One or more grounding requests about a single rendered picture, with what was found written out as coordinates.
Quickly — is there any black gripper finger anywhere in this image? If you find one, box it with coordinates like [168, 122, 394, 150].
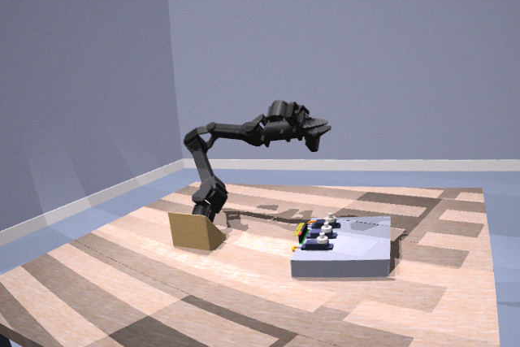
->
[300, 111, 328, 132]
[310, 125, 332, 144]

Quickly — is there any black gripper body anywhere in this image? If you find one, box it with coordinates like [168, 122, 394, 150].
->
[278, 102, 320, 152]

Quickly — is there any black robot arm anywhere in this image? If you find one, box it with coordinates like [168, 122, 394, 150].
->
[184, 101, 288, 223]

